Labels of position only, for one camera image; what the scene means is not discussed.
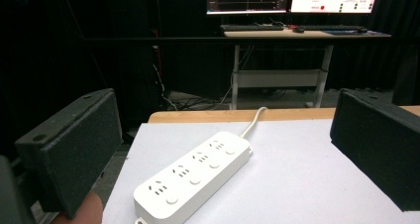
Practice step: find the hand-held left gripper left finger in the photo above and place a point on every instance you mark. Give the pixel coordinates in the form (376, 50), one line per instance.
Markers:
(71, 151)

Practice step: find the white paper sheet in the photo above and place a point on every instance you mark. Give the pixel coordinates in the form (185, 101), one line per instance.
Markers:
(280, 177)

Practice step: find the white power strip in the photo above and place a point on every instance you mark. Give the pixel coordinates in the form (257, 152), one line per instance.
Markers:
(193, 177)

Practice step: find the black curtain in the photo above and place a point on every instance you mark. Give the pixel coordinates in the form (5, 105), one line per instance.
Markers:
(99, 39)

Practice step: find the black keyboard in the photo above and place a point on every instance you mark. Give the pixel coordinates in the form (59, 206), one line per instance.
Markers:
(252, 27)
(330, 28)

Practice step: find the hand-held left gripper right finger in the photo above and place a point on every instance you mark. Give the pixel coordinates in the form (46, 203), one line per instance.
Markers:
(379, 141)

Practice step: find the white-legged desk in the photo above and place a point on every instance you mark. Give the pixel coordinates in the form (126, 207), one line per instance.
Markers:
(284, 75)

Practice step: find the black computer mouse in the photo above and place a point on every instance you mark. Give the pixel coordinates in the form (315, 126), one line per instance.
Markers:
(298, 29)

